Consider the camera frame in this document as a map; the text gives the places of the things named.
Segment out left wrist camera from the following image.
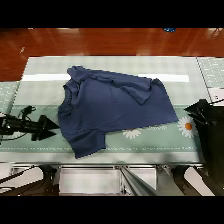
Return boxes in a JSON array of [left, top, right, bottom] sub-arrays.
[[17, 105, 37, 119]]

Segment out silver frame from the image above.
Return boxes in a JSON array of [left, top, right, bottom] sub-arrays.
[[0, 161, 224, 197]]

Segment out blue T-shirt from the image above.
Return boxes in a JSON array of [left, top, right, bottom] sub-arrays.
[[57, 65, 179, 160]]

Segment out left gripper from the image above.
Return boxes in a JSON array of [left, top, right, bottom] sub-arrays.
[[22, 114, 61, 142]]

